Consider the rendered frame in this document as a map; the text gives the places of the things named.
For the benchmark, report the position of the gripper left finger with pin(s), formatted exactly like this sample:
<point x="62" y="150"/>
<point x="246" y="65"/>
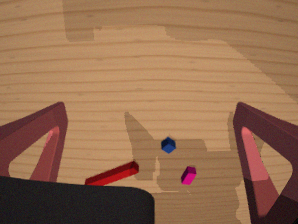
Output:
<point x="17" y="136"/>

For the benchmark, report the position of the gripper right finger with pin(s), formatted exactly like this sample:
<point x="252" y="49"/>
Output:
<point x="262" y="195"/>

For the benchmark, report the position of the small magenta block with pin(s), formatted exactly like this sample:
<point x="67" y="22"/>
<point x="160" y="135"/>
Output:
<point x="188" y="175"/>

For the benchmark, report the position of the red rod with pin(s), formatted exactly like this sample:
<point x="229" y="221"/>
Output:
<point x="113" y="175"/>

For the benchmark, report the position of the small blue block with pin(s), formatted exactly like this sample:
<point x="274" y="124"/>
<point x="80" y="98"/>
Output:
<point x="168" y="145"/>

